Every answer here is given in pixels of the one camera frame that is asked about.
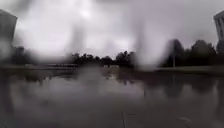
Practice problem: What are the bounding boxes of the pale tall building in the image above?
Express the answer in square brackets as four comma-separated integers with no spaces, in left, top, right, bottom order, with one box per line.
[0,8,19,48]

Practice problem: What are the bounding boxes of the building with window rows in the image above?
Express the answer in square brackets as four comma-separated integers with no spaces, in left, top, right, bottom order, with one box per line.
[213,9,224,43]

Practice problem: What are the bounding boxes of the wet grey paved plaza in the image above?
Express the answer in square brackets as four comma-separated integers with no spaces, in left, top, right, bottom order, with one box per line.
[0,68,224,128]

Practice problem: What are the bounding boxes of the row of dark trees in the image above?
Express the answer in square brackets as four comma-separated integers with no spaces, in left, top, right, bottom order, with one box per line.
[9,38,224,68]

